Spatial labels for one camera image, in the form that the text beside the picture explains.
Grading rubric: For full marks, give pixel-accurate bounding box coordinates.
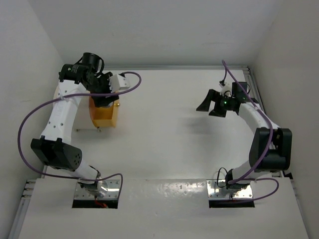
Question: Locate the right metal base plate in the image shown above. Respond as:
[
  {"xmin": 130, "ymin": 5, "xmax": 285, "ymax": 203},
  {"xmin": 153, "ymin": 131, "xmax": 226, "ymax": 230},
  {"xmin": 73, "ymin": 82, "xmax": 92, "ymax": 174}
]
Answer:
[{"xmin": 206, "ymin": 179, "xmax": 253, "ymax": 201}]

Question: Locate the yellow bottom drawer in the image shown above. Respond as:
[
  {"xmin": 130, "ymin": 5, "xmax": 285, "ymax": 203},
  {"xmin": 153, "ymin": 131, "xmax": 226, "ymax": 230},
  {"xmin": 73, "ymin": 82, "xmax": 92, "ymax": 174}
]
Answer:
[{"xmin": 92, "ymin": 100, "xmax": 120, "ymax": 128}]

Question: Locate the metal base plate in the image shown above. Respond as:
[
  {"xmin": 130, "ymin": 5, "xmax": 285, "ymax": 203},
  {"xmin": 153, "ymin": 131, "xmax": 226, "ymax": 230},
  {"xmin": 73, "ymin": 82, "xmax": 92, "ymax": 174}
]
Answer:
[
  {"xmin": 74, "ymin": 180, "xmax": 121, "ymax": 200},
  {"xmin": 206, "ymin": 179, "xmax": 253, "ymax": 201}
]

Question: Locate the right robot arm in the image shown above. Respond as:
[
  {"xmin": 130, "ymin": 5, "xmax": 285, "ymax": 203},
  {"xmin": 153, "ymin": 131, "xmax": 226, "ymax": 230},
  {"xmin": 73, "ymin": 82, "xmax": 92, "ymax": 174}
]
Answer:
[{"xmin": 196, "ymin": 82, "xmax": 293, "ymax": 188}]

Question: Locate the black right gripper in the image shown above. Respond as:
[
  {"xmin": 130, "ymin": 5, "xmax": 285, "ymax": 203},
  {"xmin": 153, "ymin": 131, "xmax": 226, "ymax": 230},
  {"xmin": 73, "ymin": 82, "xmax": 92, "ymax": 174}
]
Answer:
[{"xmin": 196, "ymin": 89, "xmax": 235, "ymax": 118}]

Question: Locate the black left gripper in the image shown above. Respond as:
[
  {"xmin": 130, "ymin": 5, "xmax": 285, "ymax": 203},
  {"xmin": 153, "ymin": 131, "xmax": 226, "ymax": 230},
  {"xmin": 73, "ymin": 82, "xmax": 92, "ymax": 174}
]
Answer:
[{"xmin": 87, "ymin": 72, "xmax": 118, "ymax": 108}]

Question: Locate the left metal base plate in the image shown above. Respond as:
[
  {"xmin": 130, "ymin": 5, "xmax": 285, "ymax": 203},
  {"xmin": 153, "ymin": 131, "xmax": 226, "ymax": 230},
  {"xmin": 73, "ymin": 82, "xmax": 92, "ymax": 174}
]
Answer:
[{"xmin": 74, "ymin": 180, "xmax": 121, "ymax": 200}]

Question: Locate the orange drawer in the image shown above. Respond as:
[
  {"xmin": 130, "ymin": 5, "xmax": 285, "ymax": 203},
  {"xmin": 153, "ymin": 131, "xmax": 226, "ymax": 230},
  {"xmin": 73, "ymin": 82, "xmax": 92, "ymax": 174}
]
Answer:
[{"xmin": 89, "ymin": 97, "xmax": 96, "ymax": 121}]

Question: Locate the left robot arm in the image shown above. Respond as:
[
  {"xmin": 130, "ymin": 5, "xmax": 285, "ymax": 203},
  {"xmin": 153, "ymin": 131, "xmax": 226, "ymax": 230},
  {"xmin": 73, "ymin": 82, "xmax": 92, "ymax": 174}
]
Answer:
[{"xmin": 30, "ymin": 52, "xmax": 114, "ymax": 186}]

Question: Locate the cream cabinet with legs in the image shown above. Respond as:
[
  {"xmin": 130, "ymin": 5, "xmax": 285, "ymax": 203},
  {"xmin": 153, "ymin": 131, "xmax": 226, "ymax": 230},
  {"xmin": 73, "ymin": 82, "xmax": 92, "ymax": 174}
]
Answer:
[{"xmin": 53, "ymin": 84, "xmax": 100, "ymax": 131}]

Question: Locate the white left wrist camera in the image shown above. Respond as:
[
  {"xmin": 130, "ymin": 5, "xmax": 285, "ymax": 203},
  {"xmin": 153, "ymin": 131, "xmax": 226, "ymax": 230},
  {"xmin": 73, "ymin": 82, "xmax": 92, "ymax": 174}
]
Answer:
[{"xmin": 109, "ymin": 74, "xmax": 131, "ymax": 92}]

